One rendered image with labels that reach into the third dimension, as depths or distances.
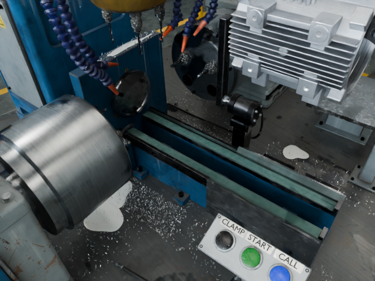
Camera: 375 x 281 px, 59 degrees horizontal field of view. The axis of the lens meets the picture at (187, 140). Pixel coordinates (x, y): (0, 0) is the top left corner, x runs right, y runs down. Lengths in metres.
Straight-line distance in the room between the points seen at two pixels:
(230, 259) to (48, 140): 0.39
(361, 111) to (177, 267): 0.73
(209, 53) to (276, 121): 0.39
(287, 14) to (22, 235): 0.54
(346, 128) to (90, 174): 0.88
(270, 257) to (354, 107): 0.72
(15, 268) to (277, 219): 0.52
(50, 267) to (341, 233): 0.69
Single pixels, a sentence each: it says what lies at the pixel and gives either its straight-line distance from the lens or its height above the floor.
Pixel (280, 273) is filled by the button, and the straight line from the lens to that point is 0.55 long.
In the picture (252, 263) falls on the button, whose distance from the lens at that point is 0.55.
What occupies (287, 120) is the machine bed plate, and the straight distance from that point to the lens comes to 1.24.
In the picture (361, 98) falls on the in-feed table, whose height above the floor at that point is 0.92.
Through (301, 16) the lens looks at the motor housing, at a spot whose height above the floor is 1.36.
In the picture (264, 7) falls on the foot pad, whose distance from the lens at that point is 0.54.
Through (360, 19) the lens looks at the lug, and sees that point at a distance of 0.51.
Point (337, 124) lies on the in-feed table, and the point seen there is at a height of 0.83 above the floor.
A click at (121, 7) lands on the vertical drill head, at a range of 0.73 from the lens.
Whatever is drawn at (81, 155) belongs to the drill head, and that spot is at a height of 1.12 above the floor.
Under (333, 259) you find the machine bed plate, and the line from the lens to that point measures 0.92.
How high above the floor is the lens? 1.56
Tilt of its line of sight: 43 degrees down
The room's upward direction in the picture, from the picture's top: 2 degrees counter-clockwise
